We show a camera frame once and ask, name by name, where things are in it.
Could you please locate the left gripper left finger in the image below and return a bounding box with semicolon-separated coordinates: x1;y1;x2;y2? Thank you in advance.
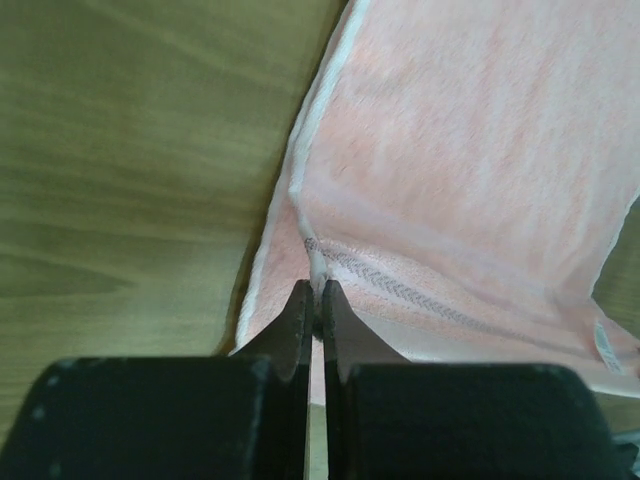
1;281;313;479

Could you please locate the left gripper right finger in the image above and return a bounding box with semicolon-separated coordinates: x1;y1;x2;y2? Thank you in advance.
322;281;628;479

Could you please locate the pink towel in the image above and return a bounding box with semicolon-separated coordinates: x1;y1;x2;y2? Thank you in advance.
236;1;639;398

